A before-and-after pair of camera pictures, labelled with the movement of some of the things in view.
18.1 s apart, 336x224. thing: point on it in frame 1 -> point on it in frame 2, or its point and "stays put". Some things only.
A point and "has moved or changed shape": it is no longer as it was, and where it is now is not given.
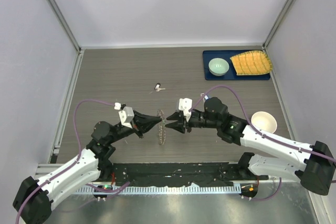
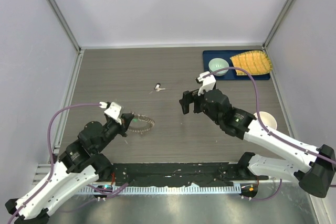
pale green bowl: (218, 66) stays put
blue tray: (208, 55) stays put
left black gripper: (142, 123) -> (126, 119)
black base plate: (176, 174) stays put
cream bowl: (264, 120) stays put
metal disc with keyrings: (161, 130) has moved or changed shape
